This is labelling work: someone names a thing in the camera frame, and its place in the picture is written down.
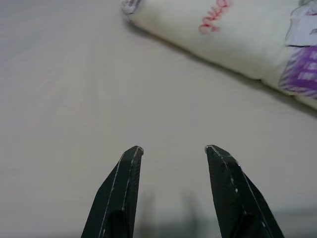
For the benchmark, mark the cream cartoon print blanket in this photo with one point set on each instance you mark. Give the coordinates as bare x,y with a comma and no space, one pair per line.
235,49

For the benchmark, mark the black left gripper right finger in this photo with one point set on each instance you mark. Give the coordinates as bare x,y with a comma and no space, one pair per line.
232,198

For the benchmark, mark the mattress with cream sheet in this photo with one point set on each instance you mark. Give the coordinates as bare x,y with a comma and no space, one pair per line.
74,99

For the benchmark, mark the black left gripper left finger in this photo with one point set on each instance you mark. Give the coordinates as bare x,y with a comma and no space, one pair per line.
119,198

